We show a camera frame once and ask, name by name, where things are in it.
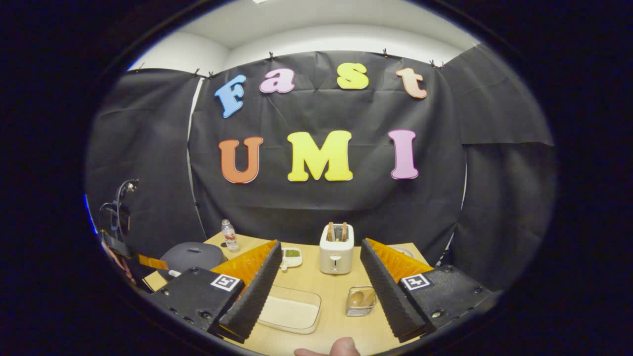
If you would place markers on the white toaster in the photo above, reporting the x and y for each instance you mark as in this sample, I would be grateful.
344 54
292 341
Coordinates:
336 254

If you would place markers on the white rice pile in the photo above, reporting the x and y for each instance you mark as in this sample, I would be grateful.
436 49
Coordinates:
289 312

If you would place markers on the clear plastic rice container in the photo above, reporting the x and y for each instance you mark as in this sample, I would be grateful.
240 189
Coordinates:
292 310

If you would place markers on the wooden spoon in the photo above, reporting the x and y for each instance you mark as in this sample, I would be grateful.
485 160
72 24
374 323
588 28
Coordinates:
357 298

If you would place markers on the dark grey rice cooker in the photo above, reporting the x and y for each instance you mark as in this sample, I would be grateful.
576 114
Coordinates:
193 256

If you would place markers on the small clear water bottle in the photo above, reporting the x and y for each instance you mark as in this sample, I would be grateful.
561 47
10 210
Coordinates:
230 237

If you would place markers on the small round white plate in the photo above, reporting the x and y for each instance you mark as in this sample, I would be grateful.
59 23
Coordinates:
403 250

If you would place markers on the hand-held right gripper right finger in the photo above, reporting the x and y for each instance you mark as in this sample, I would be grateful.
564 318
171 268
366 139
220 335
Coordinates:
383 291

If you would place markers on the toast slice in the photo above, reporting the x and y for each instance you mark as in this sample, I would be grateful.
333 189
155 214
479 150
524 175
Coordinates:
330 231
344 231

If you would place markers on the white divided seasoning plate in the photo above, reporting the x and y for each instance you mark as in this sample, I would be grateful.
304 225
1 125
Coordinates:
292 256

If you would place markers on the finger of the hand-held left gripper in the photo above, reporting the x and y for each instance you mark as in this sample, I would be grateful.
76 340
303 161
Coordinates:
153 262

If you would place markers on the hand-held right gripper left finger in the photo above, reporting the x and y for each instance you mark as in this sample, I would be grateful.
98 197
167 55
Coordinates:
252 296

